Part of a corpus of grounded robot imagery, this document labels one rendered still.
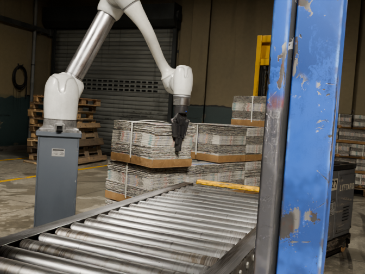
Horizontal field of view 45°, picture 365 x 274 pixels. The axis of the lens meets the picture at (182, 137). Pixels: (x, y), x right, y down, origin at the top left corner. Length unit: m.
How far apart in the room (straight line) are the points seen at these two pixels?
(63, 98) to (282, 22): 1.68
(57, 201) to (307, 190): 1.74
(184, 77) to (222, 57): 7.42
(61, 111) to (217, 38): 7.86
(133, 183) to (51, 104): 0.64
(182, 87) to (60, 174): 0.74
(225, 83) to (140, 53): 2.15
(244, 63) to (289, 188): 9.03
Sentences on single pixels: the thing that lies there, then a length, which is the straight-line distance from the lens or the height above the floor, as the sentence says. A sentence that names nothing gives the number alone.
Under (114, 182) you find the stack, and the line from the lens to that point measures 2.57.
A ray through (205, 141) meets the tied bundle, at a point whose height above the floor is 0.96.
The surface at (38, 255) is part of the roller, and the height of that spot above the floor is 0.80.
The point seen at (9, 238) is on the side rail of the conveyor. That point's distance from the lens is 1.16.
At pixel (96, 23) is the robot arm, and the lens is 2.42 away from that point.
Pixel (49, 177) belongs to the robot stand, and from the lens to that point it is 2.16.
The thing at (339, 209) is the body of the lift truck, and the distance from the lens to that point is 4.03.
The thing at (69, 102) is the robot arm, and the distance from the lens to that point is 2.15.
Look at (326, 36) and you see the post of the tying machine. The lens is 0.55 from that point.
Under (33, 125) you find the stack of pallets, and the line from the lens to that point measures 9.23.
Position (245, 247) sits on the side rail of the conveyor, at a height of 0.80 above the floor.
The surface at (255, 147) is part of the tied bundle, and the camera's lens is 3.06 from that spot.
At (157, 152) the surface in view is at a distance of 2.30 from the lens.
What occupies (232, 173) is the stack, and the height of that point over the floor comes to 0.76.
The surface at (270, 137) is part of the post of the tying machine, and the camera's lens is 0.54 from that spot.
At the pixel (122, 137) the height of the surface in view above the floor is 0.97.
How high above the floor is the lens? 1.12
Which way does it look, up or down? 3 degrees down
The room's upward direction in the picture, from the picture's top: 4 degrees clockwise
